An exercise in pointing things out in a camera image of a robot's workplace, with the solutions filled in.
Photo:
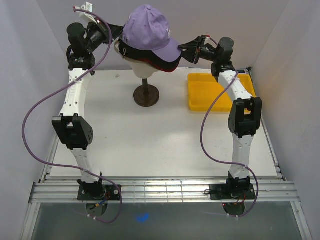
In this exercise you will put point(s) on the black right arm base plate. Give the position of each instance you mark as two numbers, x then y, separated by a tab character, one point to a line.
221	192

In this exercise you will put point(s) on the purple baseball cap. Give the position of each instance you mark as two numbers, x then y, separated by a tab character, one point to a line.
147	29

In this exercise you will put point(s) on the black cap white NY logo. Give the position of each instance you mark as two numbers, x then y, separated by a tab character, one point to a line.
137	55

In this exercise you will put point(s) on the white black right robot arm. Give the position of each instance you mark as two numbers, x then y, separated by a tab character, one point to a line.
245	115

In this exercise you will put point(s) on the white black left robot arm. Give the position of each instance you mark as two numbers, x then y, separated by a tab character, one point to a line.
70	125

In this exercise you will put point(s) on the aluminium mounting rail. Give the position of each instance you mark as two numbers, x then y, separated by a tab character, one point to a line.
156	190

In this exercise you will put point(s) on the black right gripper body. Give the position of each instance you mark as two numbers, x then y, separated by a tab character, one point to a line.
204	51

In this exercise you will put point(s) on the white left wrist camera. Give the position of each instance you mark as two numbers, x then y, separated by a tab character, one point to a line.
86	16

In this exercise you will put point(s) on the yellow plastic bin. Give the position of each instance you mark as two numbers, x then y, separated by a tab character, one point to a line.
203	89

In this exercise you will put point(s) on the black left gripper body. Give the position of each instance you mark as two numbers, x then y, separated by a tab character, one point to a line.
98	35

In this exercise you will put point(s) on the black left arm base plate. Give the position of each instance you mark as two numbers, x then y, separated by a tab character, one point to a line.
110	193

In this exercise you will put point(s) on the beige mannequin head on stand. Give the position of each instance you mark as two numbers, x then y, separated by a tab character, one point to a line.
146	95

